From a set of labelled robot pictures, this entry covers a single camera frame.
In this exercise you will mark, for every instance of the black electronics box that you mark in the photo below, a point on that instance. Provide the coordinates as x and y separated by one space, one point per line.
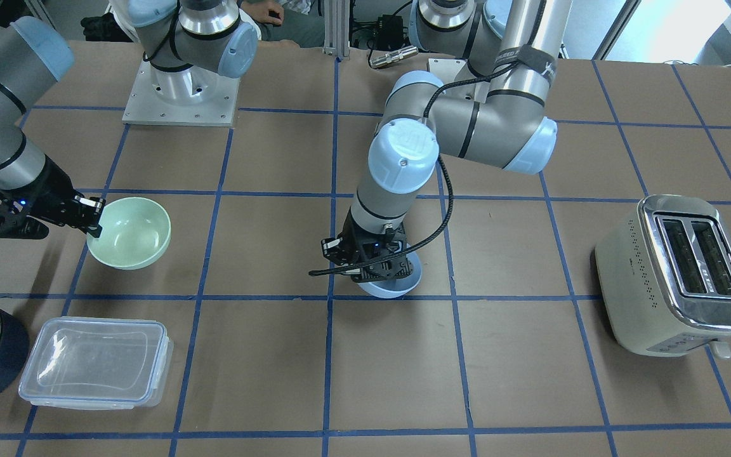
386 33

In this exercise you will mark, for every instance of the clear plastic food container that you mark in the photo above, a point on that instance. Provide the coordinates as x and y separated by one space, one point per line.
89 363

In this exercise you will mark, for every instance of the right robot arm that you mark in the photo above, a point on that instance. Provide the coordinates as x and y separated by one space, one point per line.
33 57

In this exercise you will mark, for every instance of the cream and chrome toaster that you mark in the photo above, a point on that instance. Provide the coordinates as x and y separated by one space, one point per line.
665 278

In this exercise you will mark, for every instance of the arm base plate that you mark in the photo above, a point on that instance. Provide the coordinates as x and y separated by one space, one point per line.
190 96
449 70

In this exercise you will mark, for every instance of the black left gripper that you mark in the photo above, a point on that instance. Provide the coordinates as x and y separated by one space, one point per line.
357 235

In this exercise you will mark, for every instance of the silver cylindrical connector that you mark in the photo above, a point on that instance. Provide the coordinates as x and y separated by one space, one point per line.
392 57

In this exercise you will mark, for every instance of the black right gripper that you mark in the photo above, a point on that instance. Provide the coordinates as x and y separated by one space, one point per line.
53 190

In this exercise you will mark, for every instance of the person in white shirt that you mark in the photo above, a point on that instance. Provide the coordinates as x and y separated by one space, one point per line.
290 24

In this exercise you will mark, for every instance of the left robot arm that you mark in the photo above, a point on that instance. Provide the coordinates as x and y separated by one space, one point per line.
491 113

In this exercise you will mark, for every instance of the blue bowl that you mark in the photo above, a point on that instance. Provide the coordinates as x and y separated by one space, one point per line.
396 288

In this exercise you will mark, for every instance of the green bowl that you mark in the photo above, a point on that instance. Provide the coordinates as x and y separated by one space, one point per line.
136 232

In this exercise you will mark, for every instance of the aluminium frame post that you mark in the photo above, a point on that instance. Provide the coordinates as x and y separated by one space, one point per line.
336 16

